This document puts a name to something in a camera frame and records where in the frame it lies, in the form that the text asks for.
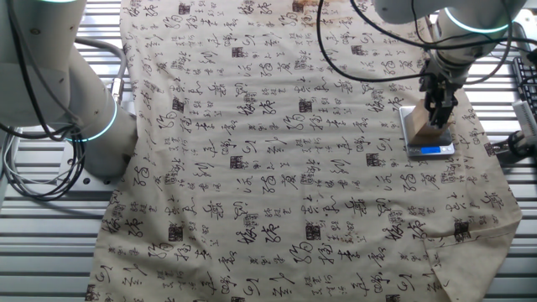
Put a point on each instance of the white ribbed box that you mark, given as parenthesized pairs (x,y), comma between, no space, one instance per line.
(526,117)

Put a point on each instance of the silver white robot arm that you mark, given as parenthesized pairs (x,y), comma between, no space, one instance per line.
(42,84)

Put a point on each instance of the black keyboard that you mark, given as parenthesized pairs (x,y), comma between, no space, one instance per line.
(526,84)

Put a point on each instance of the beige calligraphy print cloth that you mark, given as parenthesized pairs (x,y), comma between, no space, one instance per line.
(251,189)

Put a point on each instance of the black camera on stand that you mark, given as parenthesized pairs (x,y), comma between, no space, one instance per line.
(518,144)

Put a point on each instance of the silver digital scale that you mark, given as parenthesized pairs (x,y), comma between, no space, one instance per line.
(432,151)

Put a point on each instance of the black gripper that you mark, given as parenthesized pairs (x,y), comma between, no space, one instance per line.
(440,79)

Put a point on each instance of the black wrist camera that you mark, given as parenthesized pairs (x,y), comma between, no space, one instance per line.
(533,56)

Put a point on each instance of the silver camera bracket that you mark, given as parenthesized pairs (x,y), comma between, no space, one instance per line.
(521,35)

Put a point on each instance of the light wooden block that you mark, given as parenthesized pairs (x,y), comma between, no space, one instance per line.
(417,121)

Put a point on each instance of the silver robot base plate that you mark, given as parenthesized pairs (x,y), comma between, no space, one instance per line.
(90,181)

